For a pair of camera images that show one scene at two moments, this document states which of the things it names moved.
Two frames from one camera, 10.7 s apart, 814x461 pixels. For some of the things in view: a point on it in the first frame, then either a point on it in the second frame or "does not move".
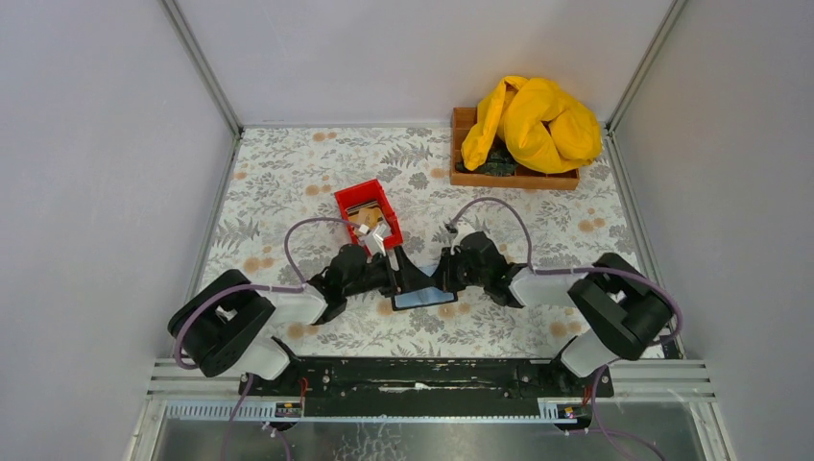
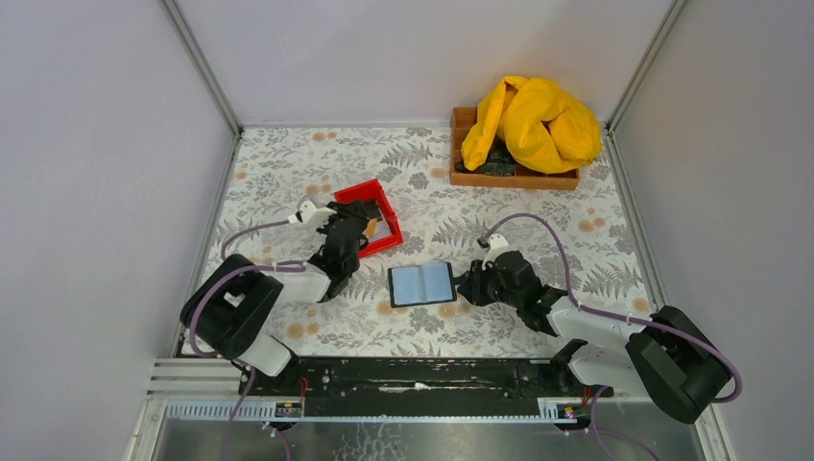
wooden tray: x=464 y=119 does not move
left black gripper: x=395 y=276 to x=355 y=219
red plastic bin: x=365 y=192 does not move
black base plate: x=416 y=385 does not move
